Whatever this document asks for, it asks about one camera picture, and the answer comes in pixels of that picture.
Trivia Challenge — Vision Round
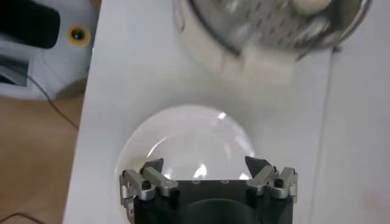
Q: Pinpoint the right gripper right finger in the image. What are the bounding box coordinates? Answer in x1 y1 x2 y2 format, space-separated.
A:
245 155 299 200

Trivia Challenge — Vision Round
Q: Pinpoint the white round plate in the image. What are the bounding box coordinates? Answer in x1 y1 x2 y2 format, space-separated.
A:
116 104 257 224

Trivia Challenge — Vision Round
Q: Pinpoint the steel steamer basket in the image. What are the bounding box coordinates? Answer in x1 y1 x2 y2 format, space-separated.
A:
187 0 374 61

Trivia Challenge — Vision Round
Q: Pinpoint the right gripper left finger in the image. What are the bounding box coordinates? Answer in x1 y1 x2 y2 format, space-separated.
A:
118 158 179 211

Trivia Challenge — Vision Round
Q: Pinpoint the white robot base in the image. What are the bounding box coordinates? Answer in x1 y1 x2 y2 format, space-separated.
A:
0 0 100 101

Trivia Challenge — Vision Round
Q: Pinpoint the white steamed baozi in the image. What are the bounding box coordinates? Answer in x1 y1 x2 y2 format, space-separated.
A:
291 0 333 16

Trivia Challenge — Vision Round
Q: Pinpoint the cream electric cooker pot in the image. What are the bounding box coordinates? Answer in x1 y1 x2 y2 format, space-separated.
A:
173 0 295 88

